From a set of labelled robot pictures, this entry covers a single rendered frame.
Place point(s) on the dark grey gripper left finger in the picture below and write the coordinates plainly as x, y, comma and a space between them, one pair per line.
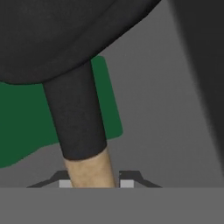
62, 180

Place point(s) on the green sponge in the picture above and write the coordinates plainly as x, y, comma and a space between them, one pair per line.
26, 125

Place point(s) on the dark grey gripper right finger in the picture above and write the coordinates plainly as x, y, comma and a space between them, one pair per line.
131, 180

